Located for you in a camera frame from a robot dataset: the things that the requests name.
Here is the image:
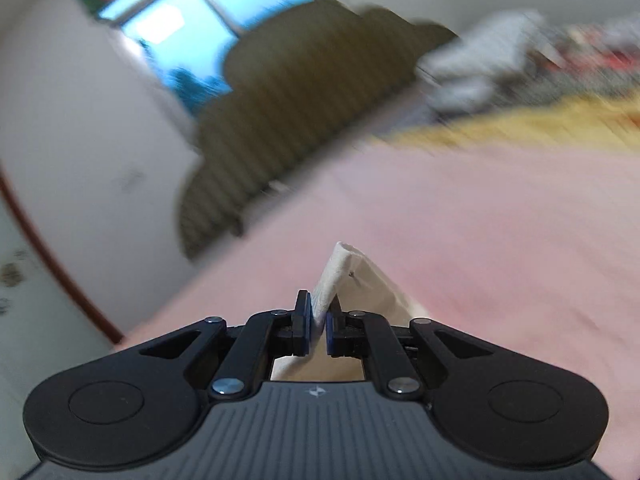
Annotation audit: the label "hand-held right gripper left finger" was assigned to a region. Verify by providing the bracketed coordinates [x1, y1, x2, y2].
[116, 289, 315, 402]

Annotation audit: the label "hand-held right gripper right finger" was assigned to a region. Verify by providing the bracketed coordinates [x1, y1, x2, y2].
[325, 296, 507, 402]

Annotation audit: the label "cream pants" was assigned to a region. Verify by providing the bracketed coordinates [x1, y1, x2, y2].
[271, 241, 426, 382]

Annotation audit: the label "pink bed sheet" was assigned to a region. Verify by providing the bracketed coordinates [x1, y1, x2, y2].
[115, 145, 640, 480]

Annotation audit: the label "olive green padded headboard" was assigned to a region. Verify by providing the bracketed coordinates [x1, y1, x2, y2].
[175, 0, 458, 261]

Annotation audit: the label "white flower print wardrobe door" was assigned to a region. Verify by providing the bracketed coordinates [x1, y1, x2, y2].
[0, 200, 117, 461]

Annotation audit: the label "yellow blanket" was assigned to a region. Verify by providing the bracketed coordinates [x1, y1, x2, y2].
[380, 95, 640, 153]

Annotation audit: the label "white cloth pile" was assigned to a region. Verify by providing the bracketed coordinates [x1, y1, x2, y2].
[417, 10, 546, 111]

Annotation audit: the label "window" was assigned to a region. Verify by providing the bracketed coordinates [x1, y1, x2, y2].
[95, 0, 318, 116]

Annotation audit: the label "multicoloured cloth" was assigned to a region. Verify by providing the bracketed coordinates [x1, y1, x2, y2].
[530, 20, 640, 108]

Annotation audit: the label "brown wooden wardrobe frame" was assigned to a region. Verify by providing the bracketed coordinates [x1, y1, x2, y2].
[0, 167, 124, 346]

